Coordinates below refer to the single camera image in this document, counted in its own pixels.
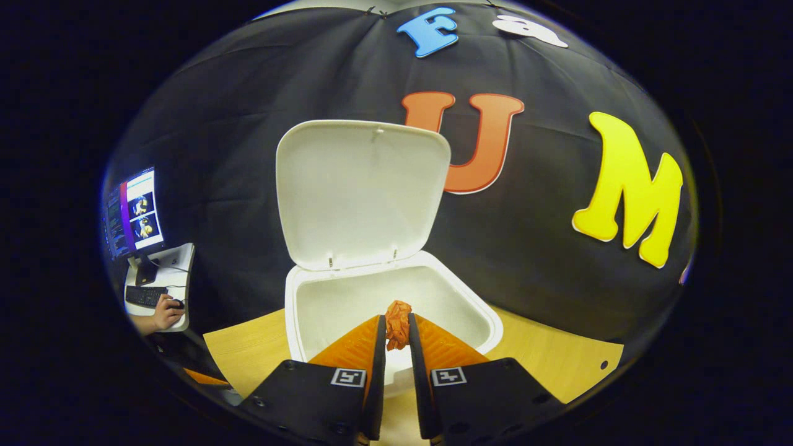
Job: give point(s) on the computer monitor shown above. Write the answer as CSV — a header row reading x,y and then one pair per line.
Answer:
x,y
139,214

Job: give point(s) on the black backdrop cloth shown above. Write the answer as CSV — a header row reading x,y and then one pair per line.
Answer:
x,y
248,124

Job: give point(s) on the wooden desktop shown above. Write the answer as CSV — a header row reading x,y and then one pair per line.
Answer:
x,y
545,365

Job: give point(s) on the orange paper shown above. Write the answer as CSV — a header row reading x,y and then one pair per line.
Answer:
x,y
398,322

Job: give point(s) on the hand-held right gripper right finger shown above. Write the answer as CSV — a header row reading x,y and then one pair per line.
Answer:
x,y
418,371

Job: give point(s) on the white desktop garbage bin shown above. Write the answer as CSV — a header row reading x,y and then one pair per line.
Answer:
x,y
365,192

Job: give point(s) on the black computer keyboard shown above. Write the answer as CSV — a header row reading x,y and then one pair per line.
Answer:
x,y
145,296

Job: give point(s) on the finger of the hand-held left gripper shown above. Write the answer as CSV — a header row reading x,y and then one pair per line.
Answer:
x,y
204,377

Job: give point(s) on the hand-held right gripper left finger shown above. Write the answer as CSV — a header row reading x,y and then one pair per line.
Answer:
x,y
376,371

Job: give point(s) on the small black cloth clip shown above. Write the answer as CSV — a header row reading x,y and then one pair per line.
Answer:
x,y
376,11

